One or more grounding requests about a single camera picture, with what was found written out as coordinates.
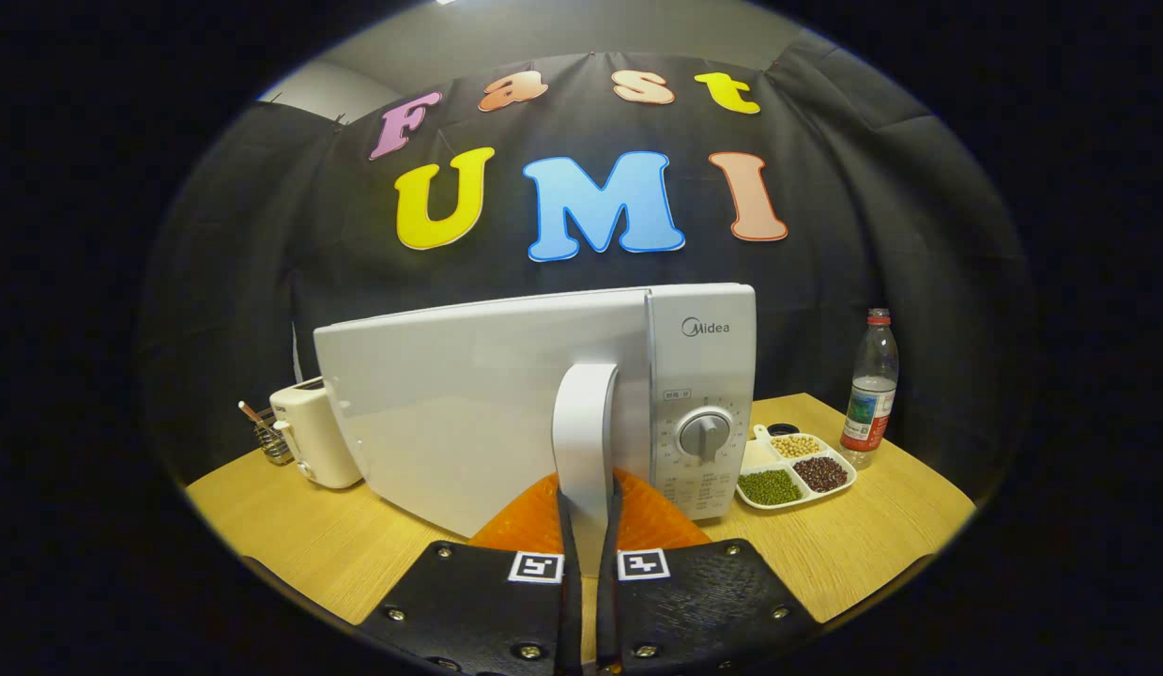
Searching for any cream bread toaster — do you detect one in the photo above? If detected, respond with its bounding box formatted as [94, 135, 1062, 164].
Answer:
[269, 376, 364, 490]

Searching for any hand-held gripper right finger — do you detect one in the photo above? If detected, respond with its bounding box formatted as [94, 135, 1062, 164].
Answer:
[595, 469, 821, 676]

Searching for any wire mesh holder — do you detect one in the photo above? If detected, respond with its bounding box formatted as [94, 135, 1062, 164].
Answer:
[253, 418, 296, 467]

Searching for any white divided bean dish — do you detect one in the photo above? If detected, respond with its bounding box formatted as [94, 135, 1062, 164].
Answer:
[735, 424, 859, 512]

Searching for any white toaster oven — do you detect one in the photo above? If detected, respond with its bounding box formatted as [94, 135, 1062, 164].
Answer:
[313, 284, 758, 578]

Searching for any clear water bottle red label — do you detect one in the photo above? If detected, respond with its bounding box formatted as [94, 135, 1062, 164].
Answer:
[839, 308, 901, 470]

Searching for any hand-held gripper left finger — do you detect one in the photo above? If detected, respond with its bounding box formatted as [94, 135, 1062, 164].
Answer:
[356, 469, 582, 676]

